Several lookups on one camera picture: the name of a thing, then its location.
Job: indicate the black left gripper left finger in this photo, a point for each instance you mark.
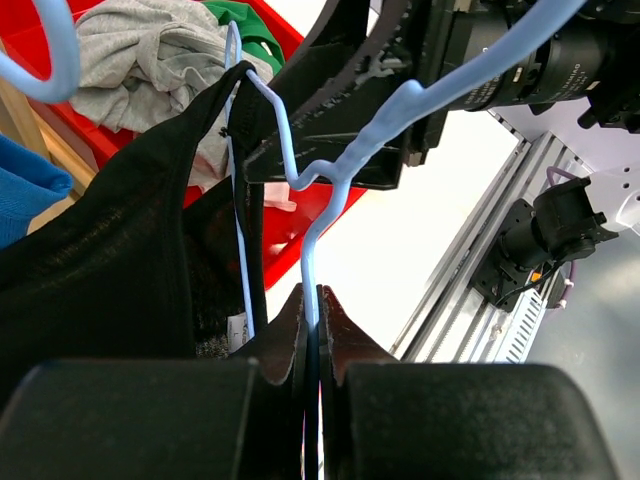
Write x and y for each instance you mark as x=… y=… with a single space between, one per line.
x=238 y=418

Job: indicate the black tank top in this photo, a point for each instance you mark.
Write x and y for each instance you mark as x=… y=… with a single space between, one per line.
x=129 y=271

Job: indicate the blue tank top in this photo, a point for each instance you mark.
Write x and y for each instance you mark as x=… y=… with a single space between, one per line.
x=30 y=184

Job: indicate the green tank top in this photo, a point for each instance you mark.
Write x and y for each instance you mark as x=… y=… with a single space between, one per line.
x=257 y=39

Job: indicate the red plastic bin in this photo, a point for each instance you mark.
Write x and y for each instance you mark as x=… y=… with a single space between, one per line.
x=24 y=40

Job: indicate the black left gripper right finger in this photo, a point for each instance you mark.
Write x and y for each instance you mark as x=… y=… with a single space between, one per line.
x=384 y=419

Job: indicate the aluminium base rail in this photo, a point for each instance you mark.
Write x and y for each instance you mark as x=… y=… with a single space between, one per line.
x=469 y=312

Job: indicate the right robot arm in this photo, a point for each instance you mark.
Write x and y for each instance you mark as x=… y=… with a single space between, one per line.
x=594 y=56

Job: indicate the wooden clothes rack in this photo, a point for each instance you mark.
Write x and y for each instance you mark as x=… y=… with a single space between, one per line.
x=23 y=124

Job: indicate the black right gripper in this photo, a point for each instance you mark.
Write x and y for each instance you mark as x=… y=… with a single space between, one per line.
x=331 y=90

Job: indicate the grey tank top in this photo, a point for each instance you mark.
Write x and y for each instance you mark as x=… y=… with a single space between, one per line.
x=144 y=62

